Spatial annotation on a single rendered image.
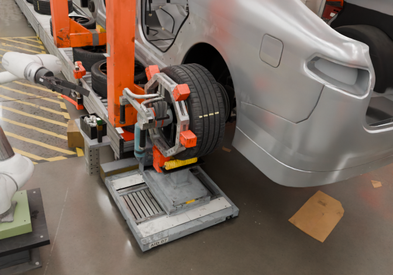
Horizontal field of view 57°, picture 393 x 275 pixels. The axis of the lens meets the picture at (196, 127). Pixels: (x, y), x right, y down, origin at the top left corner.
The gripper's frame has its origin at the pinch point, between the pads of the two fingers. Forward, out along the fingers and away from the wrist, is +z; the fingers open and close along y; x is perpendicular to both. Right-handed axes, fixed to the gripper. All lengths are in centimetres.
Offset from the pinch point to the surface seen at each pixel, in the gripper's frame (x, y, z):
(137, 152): -48, -99, -4
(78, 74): -32, -190, -133
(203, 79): 20, -88, 26
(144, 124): -16, -61, 10
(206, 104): 8, -82, 36
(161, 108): -4, -66, 14
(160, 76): 12, -84, -1
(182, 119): -5, -72, 27
